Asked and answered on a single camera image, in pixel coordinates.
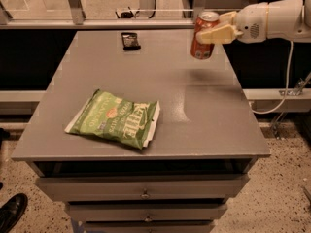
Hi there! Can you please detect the green jalapeno chip bag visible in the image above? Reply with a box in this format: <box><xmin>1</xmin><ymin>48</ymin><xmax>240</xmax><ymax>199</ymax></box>
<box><xmin>65</xmin><ymin>89</ymin><xmax>160</xmax><ymax>150</ymax></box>

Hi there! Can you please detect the middle grey drawer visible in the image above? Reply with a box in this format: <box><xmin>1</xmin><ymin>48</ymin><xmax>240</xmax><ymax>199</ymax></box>
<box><xmin>66</xmin><ymin>203</ymin><xmax>227</xmax><ymax>222</ymax></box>

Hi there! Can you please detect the grey drawer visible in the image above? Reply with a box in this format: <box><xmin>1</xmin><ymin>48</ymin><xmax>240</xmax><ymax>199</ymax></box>
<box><xmin>84</xmin><ymin>221</ymin><xmax>215</xmax><ymax>233</ymax></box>
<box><xmin>36</xmin><ymin>174</ymin><xmax>249</xmax><ymax>202</ymax></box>
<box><xmin>66</xmin><ymin>203</ymin><xmax>227</xmax><ymax>222</ymax></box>

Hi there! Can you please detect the grey metal railing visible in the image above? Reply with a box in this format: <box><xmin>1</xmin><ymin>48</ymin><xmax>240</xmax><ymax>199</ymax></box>
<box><xmin>0</xmin><ymin>0</ymin><xmax>311</xmax><ymax>29</ymax></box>

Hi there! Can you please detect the grey drawer cabinet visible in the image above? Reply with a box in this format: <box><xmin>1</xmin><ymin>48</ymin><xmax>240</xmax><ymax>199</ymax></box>
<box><xmin>13</xmin><ymin>30</ymin><xmax>269</xmax><ymax>233</ymax></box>

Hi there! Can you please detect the black leather shoe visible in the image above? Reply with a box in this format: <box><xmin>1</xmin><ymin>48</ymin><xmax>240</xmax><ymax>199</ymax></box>
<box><xmin>0</xmin><ymin>193</ymin><xmax>28</xmax><ymax>233</ymax></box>

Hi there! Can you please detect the top grey drawer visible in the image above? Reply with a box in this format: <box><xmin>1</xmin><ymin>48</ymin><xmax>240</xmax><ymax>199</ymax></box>
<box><xmin>36</xmin><ymin>174</ymin><xmax>249</xmax><ymax>202</ymax></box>

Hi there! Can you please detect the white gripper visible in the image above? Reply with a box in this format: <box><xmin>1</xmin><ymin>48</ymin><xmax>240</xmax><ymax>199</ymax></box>
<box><xmin>195</xmin><ymin>2</ymin><xmax>268</xmax><ymax>44</ymax></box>

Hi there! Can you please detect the metal floor bracket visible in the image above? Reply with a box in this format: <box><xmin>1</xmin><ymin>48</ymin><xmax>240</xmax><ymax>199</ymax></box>
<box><xmin>270</xmin><ymin>72</ymin><xmax>311</xmax><ymax>140</ymax></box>

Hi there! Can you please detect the bottom grey drawer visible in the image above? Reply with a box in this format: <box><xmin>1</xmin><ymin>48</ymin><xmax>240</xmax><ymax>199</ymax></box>
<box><xmin>84</xmin><ymin>221</ymin><xmax>215</xmax><ymax>233</ymax></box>

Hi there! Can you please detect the red coke can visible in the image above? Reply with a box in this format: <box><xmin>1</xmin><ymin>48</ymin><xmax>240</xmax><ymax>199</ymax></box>
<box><xmin>190</xmin><ymin>11</ymin><xmax>220</xmax><ymax>60</ymax></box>

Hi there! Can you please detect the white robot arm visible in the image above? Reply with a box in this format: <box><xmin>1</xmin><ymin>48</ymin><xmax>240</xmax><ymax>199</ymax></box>
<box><xmin>196</xmin><ymin>0</ymin><xmax>311</xmax><ymax>44</ymax></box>

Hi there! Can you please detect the white cable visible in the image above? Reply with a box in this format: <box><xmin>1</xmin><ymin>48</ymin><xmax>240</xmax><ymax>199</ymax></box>
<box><xmin>249</xmin><ymin>41</ymin><xmax>294</xmax><ymax>116</ymax></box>

